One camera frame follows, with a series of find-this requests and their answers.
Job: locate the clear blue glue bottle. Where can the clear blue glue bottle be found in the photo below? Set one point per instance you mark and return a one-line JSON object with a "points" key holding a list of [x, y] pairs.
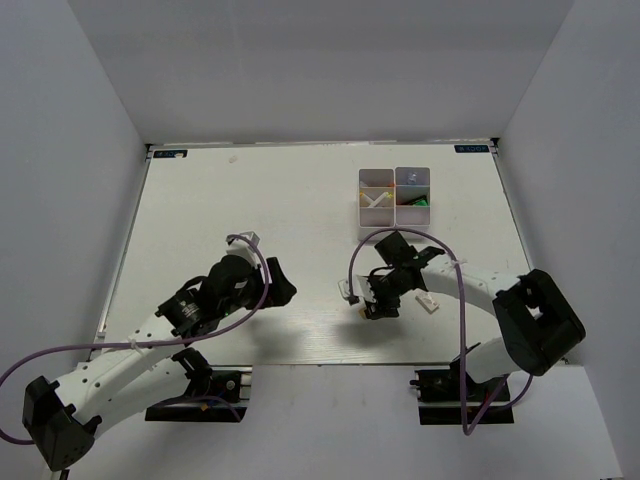
{"points": [[412, 178]]}

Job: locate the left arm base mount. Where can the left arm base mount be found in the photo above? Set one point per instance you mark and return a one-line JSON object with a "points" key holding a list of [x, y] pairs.
{"points": [[206, 393]]}

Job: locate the white boxed eraser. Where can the white boxed eraser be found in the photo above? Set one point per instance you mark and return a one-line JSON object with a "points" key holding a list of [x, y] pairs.
{"points": [[427, 302]]}

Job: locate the green black highlighter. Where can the green black highlighter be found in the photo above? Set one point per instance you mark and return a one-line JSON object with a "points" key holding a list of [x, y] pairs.
{"points": [[421, 201]]}

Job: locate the yellow capped white marker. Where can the yellow capped white marker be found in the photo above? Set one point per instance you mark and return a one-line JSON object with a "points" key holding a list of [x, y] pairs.
{"points": [[366, 197]]}

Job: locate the right white compartment container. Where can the right white compartment container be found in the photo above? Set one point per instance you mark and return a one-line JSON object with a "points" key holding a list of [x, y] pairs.
{"points": [[414, 218]]}

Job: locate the right blue table label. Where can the right blue table label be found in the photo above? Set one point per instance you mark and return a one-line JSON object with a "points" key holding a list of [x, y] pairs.
{"points": [[471, 148]]}

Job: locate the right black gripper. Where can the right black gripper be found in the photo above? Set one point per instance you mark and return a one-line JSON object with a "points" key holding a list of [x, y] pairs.
{"points": [[377, 306]]}

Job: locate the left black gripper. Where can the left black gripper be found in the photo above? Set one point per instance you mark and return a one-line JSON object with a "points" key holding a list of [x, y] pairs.
{"points": [[280, 290]]}

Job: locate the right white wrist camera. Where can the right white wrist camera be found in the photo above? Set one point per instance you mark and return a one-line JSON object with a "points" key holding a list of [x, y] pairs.
{"points": [[354, 291]]}

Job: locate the left blue table label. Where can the left blue table label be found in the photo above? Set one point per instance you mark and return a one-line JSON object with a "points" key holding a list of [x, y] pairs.
{"points": [[170, 154]]}

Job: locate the blue table label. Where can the blue table label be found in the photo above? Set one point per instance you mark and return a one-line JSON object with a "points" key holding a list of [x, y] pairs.
{"points": [[471, 148], [170, 154]]}

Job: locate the left white compartment container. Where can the left white compartment container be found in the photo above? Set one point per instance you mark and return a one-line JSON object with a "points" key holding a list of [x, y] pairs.
{"points": [[371, 219]]}

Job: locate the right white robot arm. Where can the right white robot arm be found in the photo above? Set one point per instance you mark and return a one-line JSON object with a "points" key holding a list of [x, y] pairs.
{"points": [[537, 324]]}

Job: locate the white compartment container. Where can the white compartment container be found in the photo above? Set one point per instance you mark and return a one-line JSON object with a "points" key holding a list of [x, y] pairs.
{"points": [[371, 219], [414, 218]]}

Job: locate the pale yellow white marker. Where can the pale yellow white marker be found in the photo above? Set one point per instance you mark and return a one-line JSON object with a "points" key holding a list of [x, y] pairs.
{"points": [[384, 200]]}

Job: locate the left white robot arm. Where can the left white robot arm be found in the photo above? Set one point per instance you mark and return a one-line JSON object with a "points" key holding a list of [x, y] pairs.
{"points": [[157, 363]]}

